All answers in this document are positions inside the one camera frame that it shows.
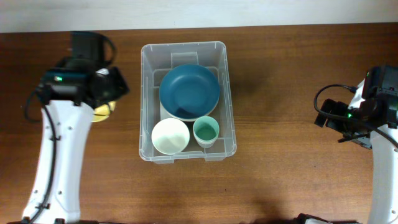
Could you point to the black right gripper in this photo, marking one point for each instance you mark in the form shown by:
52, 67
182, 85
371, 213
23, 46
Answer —
338, 107

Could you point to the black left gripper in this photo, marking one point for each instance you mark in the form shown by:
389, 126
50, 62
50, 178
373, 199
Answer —
123, 86

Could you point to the yellow small bowl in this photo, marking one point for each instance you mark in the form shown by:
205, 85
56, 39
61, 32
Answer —
104, 111

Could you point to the cream plastic bowl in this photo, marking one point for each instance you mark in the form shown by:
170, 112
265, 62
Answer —
189, 117

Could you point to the white small bowl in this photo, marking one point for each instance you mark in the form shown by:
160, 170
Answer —
170, 136

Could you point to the blue plastic bowl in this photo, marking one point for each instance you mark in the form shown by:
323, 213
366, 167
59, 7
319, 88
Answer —
189, 91

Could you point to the mint green plastic cup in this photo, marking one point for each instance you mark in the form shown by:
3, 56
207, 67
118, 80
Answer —
206, 128

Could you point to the cream plastic cup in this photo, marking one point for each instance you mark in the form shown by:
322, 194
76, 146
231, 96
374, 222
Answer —
206, 144

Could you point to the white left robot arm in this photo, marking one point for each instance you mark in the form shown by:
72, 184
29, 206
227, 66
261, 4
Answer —
69, 93

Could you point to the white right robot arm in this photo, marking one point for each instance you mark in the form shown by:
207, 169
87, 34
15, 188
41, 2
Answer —
370, 120

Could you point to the clear plastic storage bin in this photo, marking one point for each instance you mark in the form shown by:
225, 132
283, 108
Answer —
186, 81

